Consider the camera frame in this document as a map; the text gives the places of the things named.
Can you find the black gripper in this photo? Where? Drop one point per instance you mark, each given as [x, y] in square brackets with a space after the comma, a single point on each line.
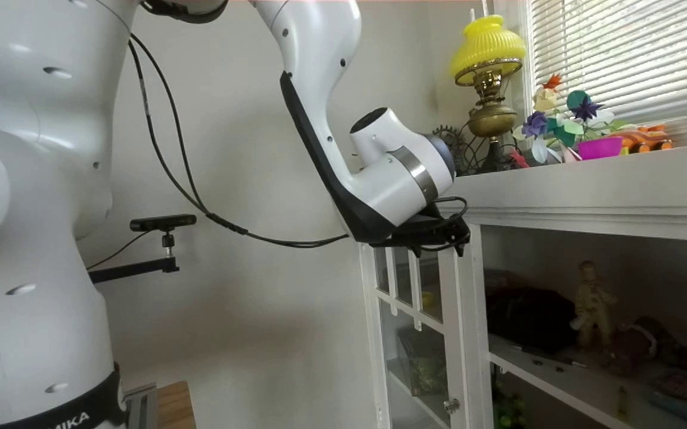
[460, 245]

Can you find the white glass cupboard door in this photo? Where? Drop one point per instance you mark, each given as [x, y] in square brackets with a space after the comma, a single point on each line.
[448, 335]

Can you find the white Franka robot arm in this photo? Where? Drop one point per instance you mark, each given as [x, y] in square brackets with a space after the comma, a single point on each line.
[33, 240]

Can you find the white built-in cupboard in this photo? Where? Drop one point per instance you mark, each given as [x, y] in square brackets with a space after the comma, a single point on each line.
[597, 195]

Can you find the dark metal gear ornament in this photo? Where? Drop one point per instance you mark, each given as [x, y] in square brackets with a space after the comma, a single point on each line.
[463, 151]

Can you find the black cloth bag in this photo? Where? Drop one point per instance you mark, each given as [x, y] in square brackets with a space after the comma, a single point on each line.
[531, 319]

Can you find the small red toy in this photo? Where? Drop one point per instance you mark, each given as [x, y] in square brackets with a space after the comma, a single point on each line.
[517, 159]

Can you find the green toy box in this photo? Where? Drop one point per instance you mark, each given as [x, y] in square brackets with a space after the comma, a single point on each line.
[427, 370]

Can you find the purple flower toy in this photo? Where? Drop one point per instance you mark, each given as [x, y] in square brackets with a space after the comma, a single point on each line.
[534, 124]

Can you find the green white toy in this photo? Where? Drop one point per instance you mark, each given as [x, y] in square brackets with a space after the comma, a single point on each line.
[559, 140]

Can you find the tan figurine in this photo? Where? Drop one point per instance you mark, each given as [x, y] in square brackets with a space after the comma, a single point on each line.
[594, 307]

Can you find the green leafy toy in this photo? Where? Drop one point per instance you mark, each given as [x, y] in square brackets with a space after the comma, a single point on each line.
[507, 406]

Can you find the pink plastic cup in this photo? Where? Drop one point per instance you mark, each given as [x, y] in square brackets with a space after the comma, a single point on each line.
[600, 149]

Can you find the white orange rooster toy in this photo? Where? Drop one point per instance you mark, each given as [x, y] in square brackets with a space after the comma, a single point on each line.
[548, 96]

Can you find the teal purple pompom toy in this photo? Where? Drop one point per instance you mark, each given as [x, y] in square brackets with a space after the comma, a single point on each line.
[585, 109]

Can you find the yellow shade oil lamp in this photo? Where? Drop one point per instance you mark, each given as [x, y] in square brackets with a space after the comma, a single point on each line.
[486, 49]

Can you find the brown football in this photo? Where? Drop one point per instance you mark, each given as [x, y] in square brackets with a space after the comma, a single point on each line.
[632, 346]

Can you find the orange plastic toy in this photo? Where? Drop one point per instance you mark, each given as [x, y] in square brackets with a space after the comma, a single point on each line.
[645, 142]

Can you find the small yellow bottle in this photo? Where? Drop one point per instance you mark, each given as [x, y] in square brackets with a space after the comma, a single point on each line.
[624, 404]

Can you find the white window blind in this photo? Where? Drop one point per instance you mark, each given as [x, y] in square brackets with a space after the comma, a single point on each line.
[637, 49]

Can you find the teal edged game stack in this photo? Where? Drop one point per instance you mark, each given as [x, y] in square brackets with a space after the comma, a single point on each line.
[684, 406]

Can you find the wooden table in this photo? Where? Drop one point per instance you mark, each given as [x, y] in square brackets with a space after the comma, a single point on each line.
[176, 409]

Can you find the black stereo camera bar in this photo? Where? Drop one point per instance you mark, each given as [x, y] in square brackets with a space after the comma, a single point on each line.
[160, 222]

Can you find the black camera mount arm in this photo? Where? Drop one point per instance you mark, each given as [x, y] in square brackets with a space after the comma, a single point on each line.
[132, 271]

